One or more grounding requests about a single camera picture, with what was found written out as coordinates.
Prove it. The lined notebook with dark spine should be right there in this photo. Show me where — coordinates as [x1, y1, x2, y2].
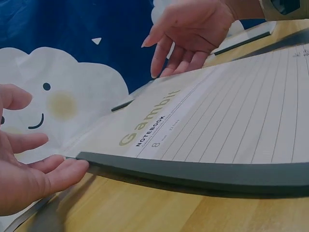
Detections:
[64, 45, 309, 195]

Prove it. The white notebook with dark spine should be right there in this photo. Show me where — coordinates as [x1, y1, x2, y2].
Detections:
[213, 21, 278, 56]

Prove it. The person's right hand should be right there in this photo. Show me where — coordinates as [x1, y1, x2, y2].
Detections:
[141, 0, 242, 78]

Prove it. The person's left hand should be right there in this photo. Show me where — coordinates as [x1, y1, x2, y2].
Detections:
[0, 83, 89, 217]

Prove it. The dark flat strip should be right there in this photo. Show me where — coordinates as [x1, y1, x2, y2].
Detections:
[111, 98, 136, 112]

